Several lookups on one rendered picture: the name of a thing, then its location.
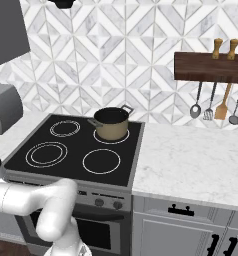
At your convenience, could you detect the black glass stove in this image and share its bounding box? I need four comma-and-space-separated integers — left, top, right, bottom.
2, 113, 146, 256

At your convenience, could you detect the tan cooking pot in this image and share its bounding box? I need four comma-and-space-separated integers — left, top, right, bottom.
87, 104, 135, 142

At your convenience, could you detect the hanging metal spoon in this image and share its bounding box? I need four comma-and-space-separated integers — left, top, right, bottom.
189, 81, 204, 120

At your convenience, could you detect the hanging metal slotted spatula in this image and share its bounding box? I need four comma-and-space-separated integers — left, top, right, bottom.
202, 82, 218, 121

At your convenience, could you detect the hanging wooden spatula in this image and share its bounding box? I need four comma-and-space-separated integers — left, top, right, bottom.
213, 82, 233, 121

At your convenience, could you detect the oven door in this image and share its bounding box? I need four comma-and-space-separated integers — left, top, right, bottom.
14, 203, 132, 256

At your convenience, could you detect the hanging metal ladle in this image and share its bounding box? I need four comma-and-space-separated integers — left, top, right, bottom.
228, 83, 238, 126

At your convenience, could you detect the grey toaster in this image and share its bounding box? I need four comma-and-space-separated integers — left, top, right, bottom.
0, 83, 25, 136

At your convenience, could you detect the wooden salt shaker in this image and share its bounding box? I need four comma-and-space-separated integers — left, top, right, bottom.
211, 38, 224, 61

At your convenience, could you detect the black ceiling fixture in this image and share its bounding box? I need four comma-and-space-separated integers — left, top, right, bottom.
47, 0, 76, 10

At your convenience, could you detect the wooden pepper shaker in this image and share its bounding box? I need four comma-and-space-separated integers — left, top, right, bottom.
227, 38, 238, 61

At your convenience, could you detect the grey range hood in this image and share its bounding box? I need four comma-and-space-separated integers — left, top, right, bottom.
0, 0, 32, 70

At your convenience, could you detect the dark oven door handle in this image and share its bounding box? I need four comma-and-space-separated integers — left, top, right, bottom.
70, 204, 126, 223

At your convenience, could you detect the black drawer handle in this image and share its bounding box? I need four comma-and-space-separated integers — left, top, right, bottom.
167, 203, 196, 217

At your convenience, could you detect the dark wooden wall shelf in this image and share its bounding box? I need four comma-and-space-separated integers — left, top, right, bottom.
173, 51, 238, 85

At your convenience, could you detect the black cupboard door handle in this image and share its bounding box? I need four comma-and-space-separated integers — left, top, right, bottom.
206, 233, 221, 256
222, 236, 238, 256

